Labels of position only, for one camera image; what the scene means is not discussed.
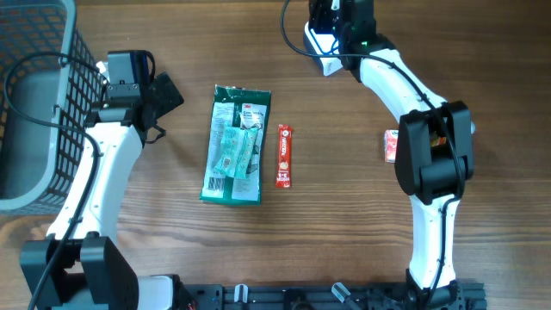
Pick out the right camera cable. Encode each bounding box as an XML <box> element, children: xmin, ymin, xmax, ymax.
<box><xmin>280</xmin><ymin>0</ymin><xmax>466</xmax><ymax>309</ymax></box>

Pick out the yellow dish soap bottle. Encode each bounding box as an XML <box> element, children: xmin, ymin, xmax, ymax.
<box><xmin>430</xmin><ymin>122</ymin><xmax>476</xmax><ymax>147</ymax></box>

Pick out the green sponge package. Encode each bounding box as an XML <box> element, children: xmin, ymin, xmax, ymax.
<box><xmin>200</xmin><ymin>85</ymin><xmax>271</xmax><ymax>205</ymax></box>

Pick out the left camera cable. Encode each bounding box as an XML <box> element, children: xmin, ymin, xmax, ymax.
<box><xmin>3</xmin><ymin>51</ymin><xmax>108</xmax><ymax>310</ymax></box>

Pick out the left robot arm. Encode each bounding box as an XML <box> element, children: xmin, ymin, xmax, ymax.
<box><xmin>20</xmin><ymin>50</ymin><xmax>194</xmax><ymax>309</ymax></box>

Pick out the teal snack packet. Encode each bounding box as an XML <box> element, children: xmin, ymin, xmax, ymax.
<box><xmin>214</xmin><ymin>123</ymin><xmax>258</xmax><ymax>179</ymax></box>

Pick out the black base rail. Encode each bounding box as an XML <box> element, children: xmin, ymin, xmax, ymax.
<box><xmin>181</xmin><ymin>282</ymin><xmax>488</xmax><ymax>310</ymax></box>

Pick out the white barcode scanner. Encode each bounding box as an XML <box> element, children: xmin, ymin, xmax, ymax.
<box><xmin>303</xmin><ymin>22</ymin><xmax>343</xmax><ymax>77</ymax></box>

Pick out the grey plastic mesh basket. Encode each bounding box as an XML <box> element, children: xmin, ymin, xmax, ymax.
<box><xmin>1</xmin><ymin>0</ymin><xmax>103</xmax><ymax>215</ymax></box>

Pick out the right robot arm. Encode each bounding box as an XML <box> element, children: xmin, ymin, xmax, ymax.
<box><xmin>305</xmin><ymin>0</ymin><xmax>474</xmax><ymax>309</ymax></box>

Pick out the red tissue pack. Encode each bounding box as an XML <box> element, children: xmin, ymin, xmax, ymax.
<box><xmin>384</xmin><ymin>130</ymin><xmax>399</xmax><ymax>163</ymax></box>

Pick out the camera cable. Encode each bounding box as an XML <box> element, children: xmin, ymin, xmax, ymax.
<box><xmin>3</xmin><ymin>51</ymin><xmax>108</xmax><ymax>310</ymax></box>
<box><xmin>280</xmin><ymin>0</ymin><xmax>466</xmax><ymax>309</ymax></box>

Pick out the red coffee stick sachet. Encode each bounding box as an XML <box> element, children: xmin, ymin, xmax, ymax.
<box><xmin>275</xmin><ymin>124</ymin><xmax>293</xmax><ymax>189</ymax></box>

